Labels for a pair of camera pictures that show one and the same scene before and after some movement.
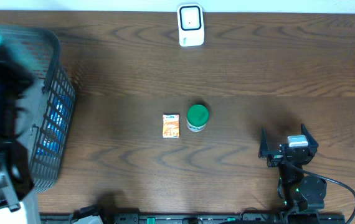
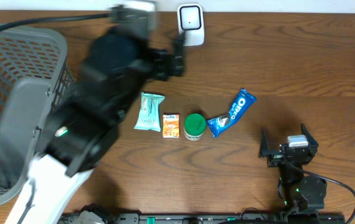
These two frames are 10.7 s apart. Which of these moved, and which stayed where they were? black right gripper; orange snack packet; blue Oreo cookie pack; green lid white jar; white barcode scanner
Moved: green lid white jar; blue Oreo cookie pack
Stayed: white barcode scanner; black right gripper; orange snack packet
